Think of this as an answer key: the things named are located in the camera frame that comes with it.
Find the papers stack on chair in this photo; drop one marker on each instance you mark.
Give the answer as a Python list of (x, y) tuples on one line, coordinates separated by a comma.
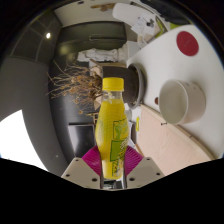
[(145, 24)]

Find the white standing plaster statue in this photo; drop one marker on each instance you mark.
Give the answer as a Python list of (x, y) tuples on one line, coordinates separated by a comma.
[(100, 55)]

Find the round ceiling spotlight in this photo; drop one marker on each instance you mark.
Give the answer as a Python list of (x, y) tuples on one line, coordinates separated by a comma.
[(48, 35)]

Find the black wall screen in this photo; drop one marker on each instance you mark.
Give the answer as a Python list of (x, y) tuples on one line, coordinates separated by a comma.
[(81, 140)]

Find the dried plant in grey pot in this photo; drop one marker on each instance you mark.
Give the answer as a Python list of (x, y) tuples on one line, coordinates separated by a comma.
[(115, 71)]

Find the long bright ceiling light panel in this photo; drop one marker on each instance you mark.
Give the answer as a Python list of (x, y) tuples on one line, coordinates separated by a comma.
[(18, 143)]

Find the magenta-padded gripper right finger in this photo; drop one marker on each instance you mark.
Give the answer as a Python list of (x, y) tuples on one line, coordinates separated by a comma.
[(145, 170)]

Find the light wooden drawing board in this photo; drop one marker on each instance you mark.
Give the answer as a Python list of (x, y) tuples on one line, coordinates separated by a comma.
[(166, 146)]

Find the flat round red coaster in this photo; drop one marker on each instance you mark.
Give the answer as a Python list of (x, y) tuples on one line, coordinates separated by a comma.
[(187, 43)]

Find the green seat cushion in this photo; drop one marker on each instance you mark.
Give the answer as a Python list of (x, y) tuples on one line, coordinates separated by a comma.
[(174, 25)]

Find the grey plant saucer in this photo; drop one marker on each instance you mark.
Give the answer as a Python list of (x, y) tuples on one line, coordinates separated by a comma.
[(141, 83)]

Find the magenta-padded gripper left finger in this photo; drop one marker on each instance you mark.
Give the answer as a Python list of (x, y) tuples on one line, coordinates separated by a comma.
[(78, 170)]

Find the white plastic chair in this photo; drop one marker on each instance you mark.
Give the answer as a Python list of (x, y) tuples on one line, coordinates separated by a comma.
[(125, 13)]

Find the yellow drink bottle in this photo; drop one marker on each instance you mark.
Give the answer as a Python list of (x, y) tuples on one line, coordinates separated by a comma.
[(110, 130)]

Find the small yellow tag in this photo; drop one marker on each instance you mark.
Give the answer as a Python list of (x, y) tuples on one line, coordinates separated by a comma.
[(137, 124)]

